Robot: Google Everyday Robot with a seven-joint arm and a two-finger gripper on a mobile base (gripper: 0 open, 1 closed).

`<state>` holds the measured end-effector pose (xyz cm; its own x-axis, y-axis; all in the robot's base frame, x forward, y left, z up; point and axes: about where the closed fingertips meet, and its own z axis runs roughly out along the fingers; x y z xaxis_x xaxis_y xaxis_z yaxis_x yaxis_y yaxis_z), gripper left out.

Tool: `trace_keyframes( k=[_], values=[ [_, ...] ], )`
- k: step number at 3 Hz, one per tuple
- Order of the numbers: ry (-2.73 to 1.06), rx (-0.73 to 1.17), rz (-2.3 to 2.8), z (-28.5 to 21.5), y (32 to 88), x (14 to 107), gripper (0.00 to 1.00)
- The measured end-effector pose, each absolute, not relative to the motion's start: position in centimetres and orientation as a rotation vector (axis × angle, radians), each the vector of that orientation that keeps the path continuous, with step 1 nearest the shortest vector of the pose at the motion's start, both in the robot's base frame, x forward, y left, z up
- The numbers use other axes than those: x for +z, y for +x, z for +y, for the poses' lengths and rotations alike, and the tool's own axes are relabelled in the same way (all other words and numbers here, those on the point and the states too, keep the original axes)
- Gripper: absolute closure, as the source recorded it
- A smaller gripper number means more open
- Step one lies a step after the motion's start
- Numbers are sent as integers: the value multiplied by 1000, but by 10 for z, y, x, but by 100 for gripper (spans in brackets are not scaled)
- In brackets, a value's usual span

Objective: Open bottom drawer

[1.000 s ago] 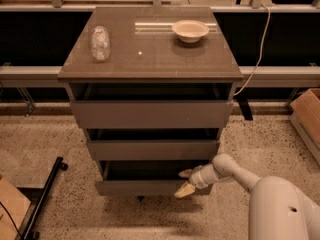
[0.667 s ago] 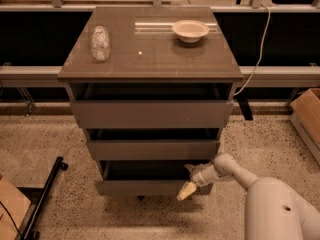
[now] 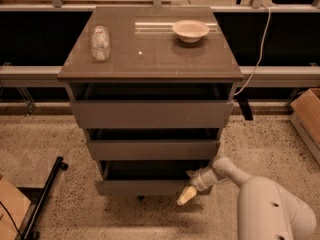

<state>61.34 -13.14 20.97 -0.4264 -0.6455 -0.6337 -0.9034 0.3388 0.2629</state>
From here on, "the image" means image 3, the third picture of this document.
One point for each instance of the grey drawer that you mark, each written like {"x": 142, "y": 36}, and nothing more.
{"x": 152, "y": 105}
{"x": 146, "y": 178}
{"x": 153, "y": 144}

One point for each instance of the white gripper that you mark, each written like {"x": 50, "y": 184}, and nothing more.
{"x": 201, "y": 179}

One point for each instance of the grey middle drawer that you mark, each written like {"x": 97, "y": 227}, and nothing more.
{"x": 153, "y": 144}

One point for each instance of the grey drawer cabinet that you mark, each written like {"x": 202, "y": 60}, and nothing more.
{"x": 144, "y": 49}

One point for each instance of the white paper bowl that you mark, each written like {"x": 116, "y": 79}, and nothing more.
{"x": 190, "y": 31}

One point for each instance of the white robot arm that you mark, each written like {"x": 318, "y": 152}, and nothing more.
{"x": 265, "y": 209}

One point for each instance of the metal rail barrier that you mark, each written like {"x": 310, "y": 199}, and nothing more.
{"x": 264, "y": 76}

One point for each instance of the black metal stand bar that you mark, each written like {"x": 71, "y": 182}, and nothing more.
{"x": 38, "y": 197}

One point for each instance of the cardboard box right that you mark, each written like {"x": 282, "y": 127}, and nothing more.
{"x": 306, "y": 119}

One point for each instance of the grey bottom drawer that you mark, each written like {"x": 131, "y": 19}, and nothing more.
{"x": 146, "y": 178}

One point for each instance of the clear plastic bottle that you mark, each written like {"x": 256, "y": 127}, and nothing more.
{"x": 100, "y": 43}

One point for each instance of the grey top drawer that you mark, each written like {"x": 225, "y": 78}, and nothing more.
{"x": 152, "y": 105}

